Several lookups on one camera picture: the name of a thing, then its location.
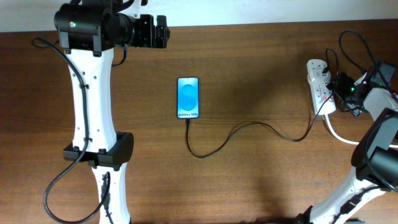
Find blue screen smartphone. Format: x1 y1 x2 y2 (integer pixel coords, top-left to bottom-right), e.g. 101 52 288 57
177 77 199 119

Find white power strip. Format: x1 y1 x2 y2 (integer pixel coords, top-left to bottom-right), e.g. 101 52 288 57
307 59 336 116

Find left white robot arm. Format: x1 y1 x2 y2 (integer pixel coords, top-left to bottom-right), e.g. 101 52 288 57
54 1 170 223

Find black charging cable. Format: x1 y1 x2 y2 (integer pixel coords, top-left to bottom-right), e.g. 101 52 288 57
185 49 340 159

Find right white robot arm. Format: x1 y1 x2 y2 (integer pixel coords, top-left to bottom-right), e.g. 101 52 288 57
293 88 397 224

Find white charger plug adapter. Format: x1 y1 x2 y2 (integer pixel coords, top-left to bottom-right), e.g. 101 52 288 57
311 69 330 82

